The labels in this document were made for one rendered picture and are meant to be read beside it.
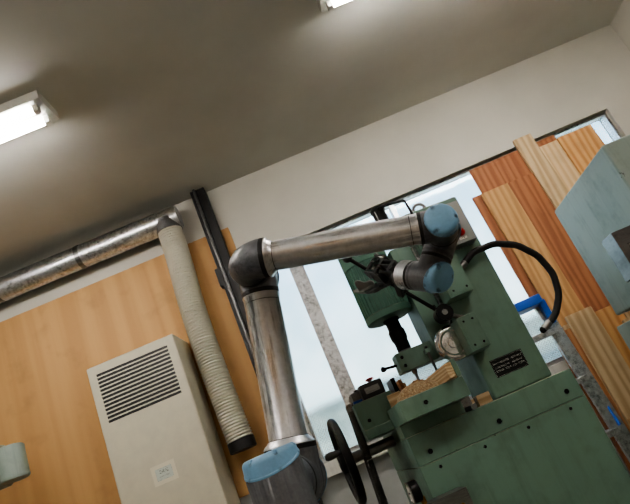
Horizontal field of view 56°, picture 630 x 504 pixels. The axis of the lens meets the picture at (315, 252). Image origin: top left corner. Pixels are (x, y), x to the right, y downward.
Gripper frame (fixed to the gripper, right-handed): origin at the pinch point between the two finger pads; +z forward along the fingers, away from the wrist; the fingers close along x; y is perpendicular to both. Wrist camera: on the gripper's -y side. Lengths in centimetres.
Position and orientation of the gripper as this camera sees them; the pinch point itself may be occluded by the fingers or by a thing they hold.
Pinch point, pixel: (364, 274)
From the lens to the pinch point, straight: 198.5
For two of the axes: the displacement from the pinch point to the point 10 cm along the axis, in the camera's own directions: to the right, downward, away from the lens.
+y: -6.4, -6.1, -4.7
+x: -5.1, 7.9, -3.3
